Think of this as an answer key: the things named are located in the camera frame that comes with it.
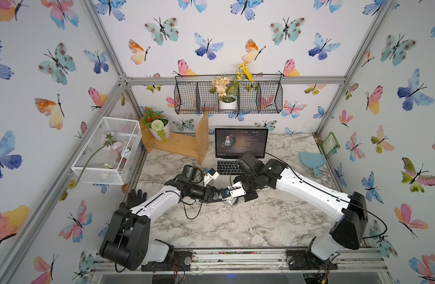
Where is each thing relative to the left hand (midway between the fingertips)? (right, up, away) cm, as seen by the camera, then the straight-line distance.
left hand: (225, 199), depth 76 cm
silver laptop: (+4, +25, +25) cm, 35 cm away
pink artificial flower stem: (-47, +24, -3) cm, 53 cm away
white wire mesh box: (-49, +18, -4) cm, 52 cm away
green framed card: (+65, +25, +35) cm, 78 cm away
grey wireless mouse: (+4, -1, -1) cm, 4 cm away
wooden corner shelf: (-18, +24, +32) cm, 44 cm away
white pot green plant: (-35, +34, +17) cm, 52 cm away
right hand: (+5, +5, -1) cm, 7 cm away
